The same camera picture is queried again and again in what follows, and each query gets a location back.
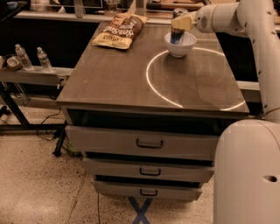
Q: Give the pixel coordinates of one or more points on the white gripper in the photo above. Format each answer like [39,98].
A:
[202,21]

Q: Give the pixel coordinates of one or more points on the silver blue redbull can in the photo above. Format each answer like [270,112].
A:
[176,34]

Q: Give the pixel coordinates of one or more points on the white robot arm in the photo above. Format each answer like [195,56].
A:
[246,184]

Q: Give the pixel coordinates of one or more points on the white ceramic bowl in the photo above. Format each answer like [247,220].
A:
[184,45]

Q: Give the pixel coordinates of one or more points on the yellow sea salt chip bag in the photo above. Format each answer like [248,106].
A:
[121,31]

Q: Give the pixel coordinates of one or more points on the grey drawer cabinet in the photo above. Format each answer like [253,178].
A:
[145,88]

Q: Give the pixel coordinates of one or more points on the top grey drawer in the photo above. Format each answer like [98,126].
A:
[142,143]

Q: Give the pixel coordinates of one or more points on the grey drawer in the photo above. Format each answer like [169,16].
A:
[141,170]
[147,191]
[142,143]

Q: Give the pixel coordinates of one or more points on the grey side table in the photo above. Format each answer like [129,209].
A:
[40,83]

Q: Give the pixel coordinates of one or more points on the right clear water bottle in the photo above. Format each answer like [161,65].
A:
[44,60]

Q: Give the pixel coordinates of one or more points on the clear water bottle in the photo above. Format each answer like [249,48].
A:
[22,55]
[44,60]

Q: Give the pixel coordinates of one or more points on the left clear water bottle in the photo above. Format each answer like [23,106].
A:
[22,55]

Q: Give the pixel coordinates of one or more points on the middle grey drawer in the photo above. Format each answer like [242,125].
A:
[141,170]

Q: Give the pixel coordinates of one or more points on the small brown basket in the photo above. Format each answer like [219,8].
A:
[10,63]

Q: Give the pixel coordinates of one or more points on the bottom grey drawer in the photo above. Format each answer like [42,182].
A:
[147,191]

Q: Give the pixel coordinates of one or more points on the background shelf rail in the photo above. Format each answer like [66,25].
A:
[153,17]

